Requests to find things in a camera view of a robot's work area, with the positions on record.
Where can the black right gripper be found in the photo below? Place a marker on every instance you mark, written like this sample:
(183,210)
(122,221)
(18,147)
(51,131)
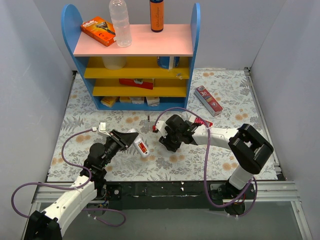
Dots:
(167,139)

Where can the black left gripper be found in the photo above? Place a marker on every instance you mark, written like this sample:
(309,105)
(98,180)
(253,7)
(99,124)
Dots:
(119,139)

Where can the white and red remote control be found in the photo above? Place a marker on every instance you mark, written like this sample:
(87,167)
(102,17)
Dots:
(141,147)

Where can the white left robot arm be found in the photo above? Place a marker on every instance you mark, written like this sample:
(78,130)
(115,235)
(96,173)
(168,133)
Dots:
(53,221)

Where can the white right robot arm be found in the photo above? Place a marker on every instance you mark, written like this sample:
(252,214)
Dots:
(249,147)

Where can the white orange soap box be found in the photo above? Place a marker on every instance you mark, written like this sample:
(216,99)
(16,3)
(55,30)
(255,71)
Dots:
(137,100)

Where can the yellow orange box on shelf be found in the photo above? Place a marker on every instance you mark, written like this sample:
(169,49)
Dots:
(109,101)

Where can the red toothpaste box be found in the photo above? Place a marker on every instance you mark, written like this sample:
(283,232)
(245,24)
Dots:
(210,103)

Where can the red box on shelf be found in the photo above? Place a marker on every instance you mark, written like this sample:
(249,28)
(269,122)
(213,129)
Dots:
(137,82)

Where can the blue and yellow shelf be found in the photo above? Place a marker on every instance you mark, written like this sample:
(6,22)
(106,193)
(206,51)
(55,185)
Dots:
(172,86)

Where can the white cup on shelf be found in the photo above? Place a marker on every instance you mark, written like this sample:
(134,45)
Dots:
(114,62)

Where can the blue white box on shelf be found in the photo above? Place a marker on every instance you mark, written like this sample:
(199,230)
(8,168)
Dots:
(168,62)

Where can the orange razor box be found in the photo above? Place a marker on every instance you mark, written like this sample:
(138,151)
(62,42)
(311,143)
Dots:
(100,30)

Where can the clear plastic bottle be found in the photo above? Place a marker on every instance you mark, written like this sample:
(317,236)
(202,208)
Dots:
(120,20)

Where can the orange cologne bottle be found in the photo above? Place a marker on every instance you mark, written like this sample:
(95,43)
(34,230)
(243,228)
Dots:
(156,15)

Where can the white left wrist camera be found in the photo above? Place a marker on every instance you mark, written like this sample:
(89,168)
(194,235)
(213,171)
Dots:
(101,130)

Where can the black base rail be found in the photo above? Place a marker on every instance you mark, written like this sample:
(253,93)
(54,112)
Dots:
(160,195)

